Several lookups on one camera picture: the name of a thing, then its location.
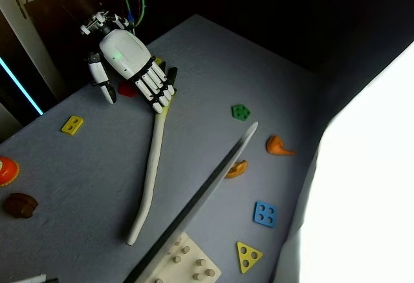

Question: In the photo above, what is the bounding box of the brown toy braised meat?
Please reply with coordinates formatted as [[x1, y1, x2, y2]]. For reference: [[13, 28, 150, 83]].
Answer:
[[3, 193, 39, 219]]

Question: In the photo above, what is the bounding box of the cyan light strip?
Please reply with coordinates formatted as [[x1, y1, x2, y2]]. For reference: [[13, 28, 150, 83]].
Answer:
[[0, 57, 44, 116]]

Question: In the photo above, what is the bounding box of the steel cleaver with yellow handle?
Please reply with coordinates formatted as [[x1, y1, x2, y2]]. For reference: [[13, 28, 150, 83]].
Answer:
[[122, 121, 259, 283]]

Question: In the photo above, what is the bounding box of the yellow rectangular two-hole block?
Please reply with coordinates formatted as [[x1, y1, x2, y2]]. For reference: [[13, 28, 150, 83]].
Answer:
[[61, 115, 84, 136]]

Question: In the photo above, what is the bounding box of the long pale leek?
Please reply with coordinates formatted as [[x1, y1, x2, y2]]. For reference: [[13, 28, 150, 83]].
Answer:
[[125, 66, 179, 247]]

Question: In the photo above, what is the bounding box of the red block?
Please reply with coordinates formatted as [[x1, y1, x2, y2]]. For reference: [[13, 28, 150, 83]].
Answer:
[[118, 81, 138, 98]]

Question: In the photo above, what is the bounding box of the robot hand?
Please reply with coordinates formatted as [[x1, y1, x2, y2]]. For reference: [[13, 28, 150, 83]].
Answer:
[[86, 28, 178, 114]]

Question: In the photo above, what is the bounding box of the blue square four-hole block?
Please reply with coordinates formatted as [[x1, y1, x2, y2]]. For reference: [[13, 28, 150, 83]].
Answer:
[[253, 200, 278, 229]]

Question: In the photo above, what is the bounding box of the yellow triangle three-hole block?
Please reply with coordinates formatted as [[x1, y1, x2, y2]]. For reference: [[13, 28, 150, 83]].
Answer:
[[235, 241, 264, 275]]

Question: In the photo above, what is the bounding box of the orange toy chicken drumstick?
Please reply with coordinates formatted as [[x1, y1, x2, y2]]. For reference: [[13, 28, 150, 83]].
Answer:
[[266, 134, 296, 156]]

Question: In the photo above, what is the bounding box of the grey table cloth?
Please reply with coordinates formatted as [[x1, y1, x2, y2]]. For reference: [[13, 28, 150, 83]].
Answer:
[[0, 14, 414, 283]]

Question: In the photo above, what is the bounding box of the orange toy chicken wing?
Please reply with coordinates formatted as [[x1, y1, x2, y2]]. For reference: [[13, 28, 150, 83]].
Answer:
[[224, 160, 249, 180]]

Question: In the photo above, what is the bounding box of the orange-red toy tart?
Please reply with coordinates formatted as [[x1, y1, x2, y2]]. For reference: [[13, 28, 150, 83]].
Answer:
[[0, 156, 20, 187]]

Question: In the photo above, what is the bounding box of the white pillar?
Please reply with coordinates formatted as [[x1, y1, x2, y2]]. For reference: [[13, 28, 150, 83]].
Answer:
[[0, 0, 67, 101]]

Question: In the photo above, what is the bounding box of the green pentagon five-hole block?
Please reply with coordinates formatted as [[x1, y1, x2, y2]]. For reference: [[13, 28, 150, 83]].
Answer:
[[231, 104, 252, 122]]

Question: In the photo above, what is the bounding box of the wooden peg board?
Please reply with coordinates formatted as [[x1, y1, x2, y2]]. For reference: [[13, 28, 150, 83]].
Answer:
[[135, 231, 223, 283]]

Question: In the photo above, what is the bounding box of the green cable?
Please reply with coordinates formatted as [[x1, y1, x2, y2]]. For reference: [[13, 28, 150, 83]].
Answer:
[[131, 0, 146, 28]]

